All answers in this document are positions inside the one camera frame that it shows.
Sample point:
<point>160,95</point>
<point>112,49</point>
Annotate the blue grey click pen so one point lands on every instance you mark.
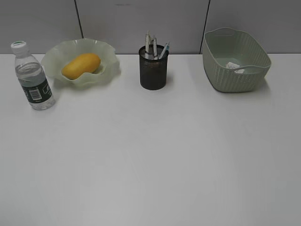
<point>166,48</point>

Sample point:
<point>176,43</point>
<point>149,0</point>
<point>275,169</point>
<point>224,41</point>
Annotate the silver grey click pen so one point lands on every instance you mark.
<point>154,43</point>

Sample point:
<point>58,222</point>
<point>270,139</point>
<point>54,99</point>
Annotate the beige white click pen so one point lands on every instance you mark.
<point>147,44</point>

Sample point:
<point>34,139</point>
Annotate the yellow mango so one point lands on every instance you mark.
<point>84,63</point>

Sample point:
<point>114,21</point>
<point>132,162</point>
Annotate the waste paper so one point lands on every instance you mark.
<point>231,65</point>

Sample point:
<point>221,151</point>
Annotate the clear water bottle green label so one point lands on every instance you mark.
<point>31,77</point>

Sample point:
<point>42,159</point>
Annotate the black mesh pen holder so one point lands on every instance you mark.
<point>153,73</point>

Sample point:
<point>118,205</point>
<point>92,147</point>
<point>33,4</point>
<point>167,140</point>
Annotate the pale green woven basket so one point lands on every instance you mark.
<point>225,45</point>

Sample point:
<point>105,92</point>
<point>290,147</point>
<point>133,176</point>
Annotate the pale green wavy glass bowl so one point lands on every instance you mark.
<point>62,54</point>

